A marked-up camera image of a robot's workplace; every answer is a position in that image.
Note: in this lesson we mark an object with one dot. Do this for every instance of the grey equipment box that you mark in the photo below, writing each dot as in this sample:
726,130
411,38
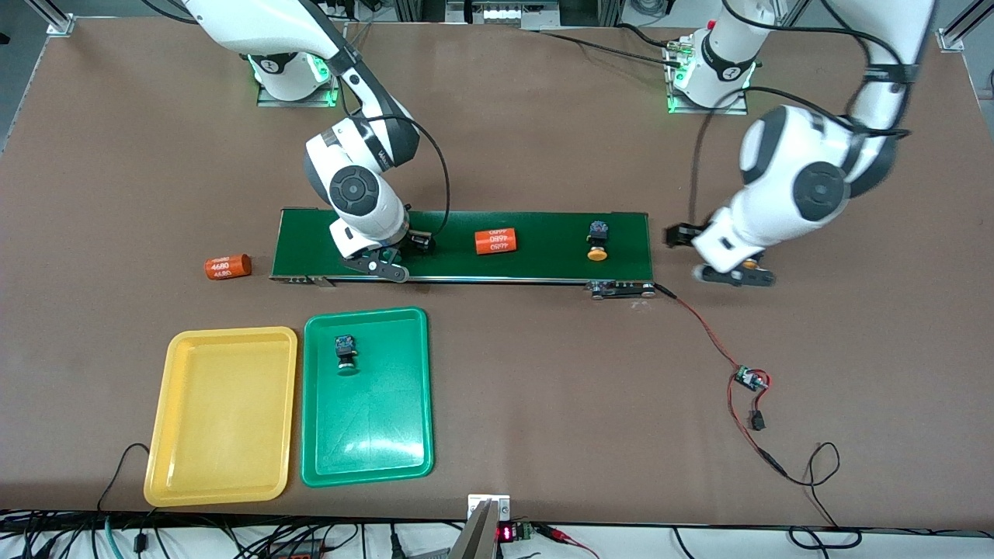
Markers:
505,14

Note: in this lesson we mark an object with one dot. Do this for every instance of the yellow plastic tray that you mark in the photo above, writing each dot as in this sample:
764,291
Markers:
221,419

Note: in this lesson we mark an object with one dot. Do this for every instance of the aluminium camera mount bar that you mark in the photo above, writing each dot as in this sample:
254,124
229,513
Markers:
480,528

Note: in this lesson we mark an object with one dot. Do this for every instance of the red clip lead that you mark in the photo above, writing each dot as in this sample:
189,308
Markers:
555,532

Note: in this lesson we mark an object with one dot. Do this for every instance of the black inline switch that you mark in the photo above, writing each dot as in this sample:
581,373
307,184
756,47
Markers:
758,421

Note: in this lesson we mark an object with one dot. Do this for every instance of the aluminium corner bracket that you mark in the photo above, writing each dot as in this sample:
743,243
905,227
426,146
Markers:
951,39
58,23

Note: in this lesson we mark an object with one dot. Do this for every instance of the green plastic tray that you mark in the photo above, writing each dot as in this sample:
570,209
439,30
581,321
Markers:
365,419

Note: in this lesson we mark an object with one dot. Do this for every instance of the yellow push button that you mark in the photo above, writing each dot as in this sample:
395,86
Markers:
597,241
749,265

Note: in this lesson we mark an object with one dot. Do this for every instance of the green belt conveyor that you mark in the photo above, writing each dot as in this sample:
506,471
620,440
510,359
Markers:
551,244

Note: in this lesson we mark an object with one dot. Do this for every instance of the green push button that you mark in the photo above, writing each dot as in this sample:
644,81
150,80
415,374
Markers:
346,349

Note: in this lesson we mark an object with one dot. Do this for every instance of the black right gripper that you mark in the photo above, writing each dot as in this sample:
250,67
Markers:
414,240

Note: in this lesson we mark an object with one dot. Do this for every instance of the orange cylinder with white print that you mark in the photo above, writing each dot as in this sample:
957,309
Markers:
227,267
497,242

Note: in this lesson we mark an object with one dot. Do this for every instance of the red digit display module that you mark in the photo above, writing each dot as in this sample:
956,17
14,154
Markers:
509,533

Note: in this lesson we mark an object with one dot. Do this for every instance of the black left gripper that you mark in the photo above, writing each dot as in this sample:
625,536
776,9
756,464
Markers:
682,234

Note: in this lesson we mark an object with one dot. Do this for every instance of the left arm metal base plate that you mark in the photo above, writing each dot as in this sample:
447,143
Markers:
707,110

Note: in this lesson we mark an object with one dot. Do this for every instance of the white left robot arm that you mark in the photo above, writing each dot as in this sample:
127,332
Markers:
808,178

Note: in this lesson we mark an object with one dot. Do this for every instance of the small controller circuit board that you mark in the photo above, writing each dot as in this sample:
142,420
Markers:
749,379

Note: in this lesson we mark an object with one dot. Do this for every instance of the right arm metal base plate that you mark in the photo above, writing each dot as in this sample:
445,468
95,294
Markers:
295,101

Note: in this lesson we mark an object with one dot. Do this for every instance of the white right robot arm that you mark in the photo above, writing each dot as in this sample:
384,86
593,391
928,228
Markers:
256,23

